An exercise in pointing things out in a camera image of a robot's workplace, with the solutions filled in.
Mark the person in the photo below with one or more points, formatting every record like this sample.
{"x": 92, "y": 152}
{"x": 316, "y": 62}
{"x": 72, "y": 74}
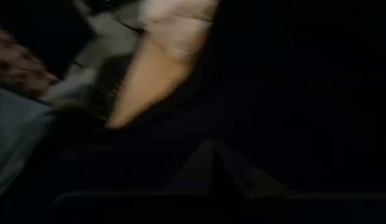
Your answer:
{"x": 15, "y": 130}

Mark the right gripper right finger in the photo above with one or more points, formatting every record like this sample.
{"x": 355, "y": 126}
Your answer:
{"x": 242, "y": 177}

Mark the black garment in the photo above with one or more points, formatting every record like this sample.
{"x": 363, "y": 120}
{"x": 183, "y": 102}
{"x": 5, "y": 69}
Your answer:
{"x": 305, "y": 93}

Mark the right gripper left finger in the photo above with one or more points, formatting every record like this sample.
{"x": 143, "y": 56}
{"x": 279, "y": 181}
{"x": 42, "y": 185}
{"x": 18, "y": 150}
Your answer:
{"x": 196, "y": 174}

